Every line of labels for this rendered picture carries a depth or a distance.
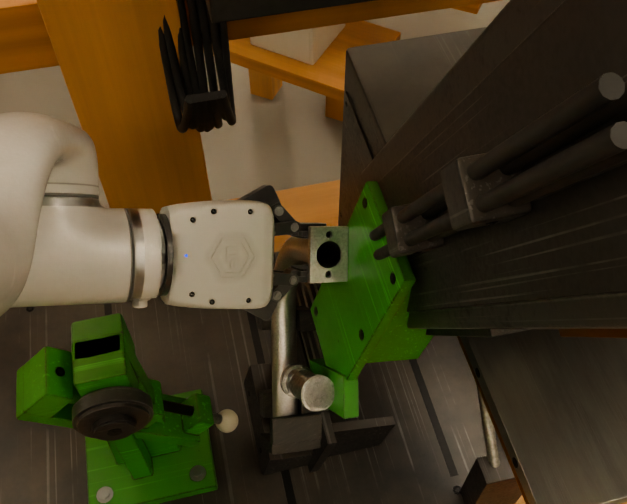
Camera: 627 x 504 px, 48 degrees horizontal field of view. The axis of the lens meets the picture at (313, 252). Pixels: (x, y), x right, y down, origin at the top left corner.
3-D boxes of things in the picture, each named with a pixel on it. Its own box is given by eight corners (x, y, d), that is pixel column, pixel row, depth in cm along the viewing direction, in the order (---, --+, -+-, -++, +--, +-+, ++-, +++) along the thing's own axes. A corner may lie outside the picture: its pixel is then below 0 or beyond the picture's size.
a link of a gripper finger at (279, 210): (275, 239, 68) (338, 238, 70) (276, 205, 67) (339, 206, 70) (263, 236, 70) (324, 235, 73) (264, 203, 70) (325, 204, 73)
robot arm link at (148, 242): (133, 315, 60) (168, 313, 61) (133, 211, 59) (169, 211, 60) (117, 298, 68) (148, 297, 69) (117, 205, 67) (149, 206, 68)
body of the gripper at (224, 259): (156, 318, 62) (277, 311, 66) (157, 200, 60) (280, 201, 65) (140, 303, 68) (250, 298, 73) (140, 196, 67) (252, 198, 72)
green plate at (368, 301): (405, 393, 77) (489, 276, 61) (334, 400, 74) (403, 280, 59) (374, 305, 84) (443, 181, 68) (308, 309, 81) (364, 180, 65)
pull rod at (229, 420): (237, 412, 88) (233, 392, 84) (241, 433, 87) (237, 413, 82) (192, 422, 88) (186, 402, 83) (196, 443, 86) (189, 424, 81)
